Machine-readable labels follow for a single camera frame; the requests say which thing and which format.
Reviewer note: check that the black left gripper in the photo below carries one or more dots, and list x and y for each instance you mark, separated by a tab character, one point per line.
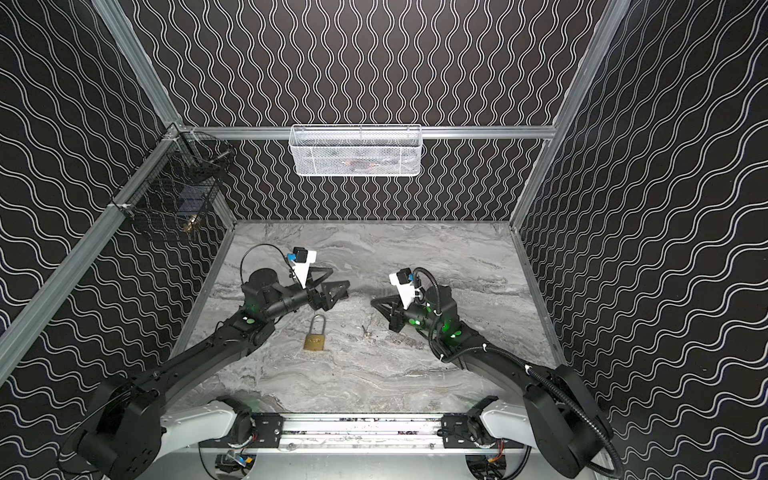
318	296

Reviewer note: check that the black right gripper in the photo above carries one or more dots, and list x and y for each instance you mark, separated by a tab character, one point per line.
398	314

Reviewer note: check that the brass padlock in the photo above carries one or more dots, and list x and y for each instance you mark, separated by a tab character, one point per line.
316	335

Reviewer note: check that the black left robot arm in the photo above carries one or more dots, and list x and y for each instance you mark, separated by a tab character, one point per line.
122	433

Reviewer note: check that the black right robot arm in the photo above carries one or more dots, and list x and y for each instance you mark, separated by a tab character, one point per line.
558	416

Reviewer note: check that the aluminium back crossbar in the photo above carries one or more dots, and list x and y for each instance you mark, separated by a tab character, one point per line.
406	131

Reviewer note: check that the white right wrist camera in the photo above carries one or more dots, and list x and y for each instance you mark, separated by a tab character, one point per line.
408	289

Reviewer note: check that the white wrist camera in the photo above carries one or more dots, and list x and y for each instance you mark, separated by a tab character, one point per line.
408	289
300	261

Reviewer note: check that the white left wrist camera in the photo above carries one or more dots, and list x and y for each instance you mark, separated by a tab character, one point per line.
300	261

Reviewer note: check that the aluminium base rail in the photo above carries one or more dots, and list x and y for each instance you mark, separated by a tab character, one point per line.
348	433

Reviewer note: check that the white mesh wall basket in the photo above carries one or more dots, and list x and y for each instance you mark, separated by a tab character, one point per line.
356	155

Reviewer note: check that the black wire wall basket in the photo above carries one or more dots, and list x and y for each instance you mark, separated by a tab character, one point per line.
175	203

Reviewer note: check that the aluminium left side rail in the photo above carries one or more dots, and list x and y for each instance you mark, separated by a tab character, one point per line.
33	319

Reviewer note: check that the aluminium corner frame post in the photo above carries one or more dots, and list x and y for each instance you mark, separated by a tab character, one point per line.
127	41

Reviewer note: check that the aluminium right corner post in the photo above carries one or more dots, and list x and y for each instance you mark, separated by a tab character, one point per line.
611	19

